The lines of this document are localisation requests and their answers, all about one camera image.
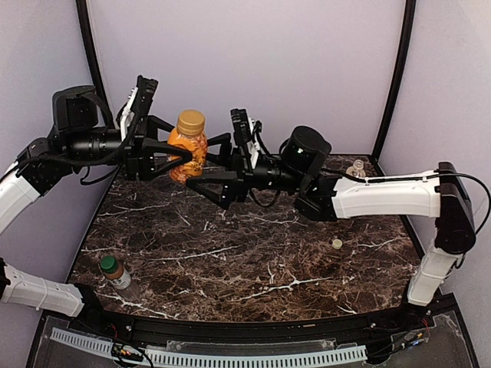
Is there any orange juice bottle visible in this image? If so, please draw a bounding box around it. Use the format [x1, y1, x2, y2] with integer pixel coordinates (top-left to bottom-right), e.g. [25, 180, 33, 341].
[167, 110, 208, 185]

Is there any cream bottle cap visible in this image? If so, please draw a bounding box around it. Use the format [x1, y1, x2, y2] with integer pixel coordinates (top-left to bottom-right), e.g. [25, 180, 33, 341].
[331, 239, 343, 249]

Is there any yellow tea bottle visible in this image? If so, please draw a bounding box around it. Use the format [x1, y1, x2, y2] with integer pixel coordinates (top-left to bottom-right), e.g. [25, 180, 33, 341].
[345, 159, 367, 182]

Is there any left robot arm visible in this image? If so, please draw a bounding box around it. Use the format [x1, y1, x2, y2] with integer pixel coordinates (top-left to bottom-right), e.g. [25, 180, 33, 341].
[1, 77, 193, 321]

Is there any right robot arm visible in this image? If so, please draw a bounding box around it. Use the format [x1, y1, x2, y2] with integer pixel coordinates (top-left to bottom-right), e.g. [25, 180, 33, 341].
[186, 126, 477, 307]

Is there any green cap coffee bottle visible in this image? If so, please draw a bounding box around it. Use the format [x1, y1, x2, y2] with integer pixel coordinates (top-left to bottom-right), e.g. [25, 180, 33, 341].
[100, 255, 140, 302]

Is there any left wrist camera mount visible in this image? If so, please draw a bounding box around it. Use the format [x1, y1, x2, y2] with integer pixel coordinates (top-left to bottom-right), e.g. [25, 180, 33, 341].
[116, 75, 158, 141]

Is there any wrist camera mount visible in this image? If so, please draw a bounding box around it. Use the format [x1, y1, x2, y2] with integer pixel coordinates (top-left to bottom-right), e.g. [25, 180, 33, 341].
[230, 109, 262, 169]
[116, 75, 158, 141]

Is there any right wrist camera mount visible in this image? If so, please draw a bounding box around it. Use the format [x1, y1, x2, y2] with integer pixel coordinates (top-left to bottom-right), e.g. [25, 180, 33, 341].
[230, 109, 262, 169]

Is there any left black frame post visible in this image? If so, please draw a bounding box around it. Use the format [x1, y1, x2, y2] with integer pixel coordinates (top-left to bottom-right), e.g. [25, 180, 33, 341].
[75, 0, 114, 128]

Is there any black frame post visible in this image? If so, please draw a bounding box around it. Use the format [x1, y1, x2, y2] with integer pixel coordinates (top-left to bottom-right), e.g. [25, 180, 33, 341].
[75, 0, 114, 128]
[371, 0, 417, 163]

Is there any black front rail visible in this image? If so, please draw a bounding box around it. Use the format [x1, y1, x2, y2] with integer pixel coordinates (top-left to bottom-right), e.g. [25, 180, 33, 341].
[87, 308, 409, 344]

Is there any white slotted cable duct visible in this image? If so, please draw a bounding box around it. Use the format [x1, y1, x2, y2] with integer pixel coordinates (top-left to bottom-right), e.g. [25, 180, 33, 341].
[50, 327, 367, 367]

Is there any right black frame post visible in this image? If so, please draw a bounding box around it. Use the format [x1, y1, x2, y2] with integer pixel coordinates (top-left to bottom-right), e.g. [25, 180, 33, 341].
[371, 0, 417, 163]

